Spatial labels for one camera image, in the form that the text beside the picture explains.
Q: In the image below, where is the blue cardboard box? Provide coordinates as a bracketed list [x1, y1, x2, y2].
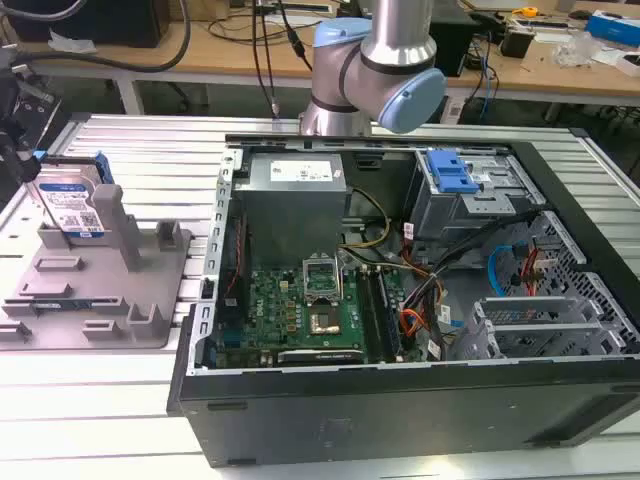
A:
[584, 8, 640, 49]

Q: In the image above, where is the black graphics card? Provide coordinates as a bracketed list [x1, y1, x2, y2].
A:
[276, 348, 365, 367]

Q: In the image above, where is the red wire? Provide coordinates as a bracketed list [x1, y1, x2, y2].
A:
[518, 241, 540, 297]

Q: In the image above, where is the grey parts rack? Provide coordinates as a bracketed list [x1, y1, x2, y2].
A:
[0, 183, 194, 351]

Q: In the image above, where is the CPU socket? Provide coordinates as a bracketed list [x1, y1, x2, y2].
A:
[307, 308, 344, 336]

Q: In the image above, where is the wooden desk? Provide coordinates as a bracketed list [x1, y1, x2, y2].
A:
[14, 0, 640, 107]

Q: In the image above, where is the grey power supply unit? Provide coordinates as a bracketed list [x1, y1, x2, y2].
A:
[232, 152, 352, 262]

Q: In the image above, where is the black open PC case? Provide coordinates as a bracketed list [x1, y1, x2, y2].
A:
[166, 133, 640, 469]

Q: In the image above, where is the orange wire bundle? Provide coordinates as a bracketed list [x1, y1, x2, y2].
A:
[399, 308, 432, 351]

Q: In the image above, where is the blue wire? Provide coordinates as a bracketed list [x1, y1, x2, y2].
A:
[487, 242, 532, 303]

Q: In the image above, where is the yellow black power wire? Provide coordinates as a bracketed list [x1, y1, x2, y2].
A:
[337, 185, 392, 250]

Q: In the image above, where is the thin black hanging cable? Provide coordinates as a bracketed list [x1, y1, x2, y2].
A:
[251, 0, 281, 121]

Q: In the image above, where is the blue disk bay latch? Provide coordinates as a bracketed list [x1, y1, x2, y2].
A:
[426, 150, 482, 196]

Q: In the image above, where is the black computer tower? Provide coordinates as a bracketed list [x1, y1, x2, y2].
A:
[428, 4, 484, 79]

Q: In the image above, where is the metal socket cover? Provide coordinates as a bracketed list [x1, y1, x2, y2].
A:
[301, 253, 342, 307]

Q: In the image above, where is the black power cable bundle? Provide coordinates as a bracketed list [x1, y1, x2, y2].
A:
[399, 208, 546, 321]

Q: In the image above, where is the hard disk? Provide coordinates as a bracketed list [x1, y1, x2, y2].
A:
[27, 152, 114, 246]

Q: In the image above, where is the RAM stick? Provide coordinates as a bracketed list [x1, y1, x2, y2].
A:
[28, 298, 97, 310]

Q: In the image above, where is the grey metal disk bay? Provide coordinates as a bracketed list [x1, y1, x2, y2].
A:
[403, 149, 547, 242]

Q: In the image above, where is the green motherboard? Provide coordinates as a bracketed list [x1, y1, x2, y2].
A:
[214, 264, 417, 369]

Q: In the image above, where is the black RAM slot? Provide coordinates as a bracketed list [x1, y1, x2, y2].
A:
[375, 268, 404, 361]
[360, 268, 385, 364]

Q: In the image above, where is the black box on desk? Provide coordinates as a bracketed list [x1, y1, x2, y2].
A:
[9, 0, 171, 50]

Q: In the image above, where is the thick black cable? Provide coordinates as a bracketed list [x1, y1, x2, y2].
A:
[9, 0, 193, 75]

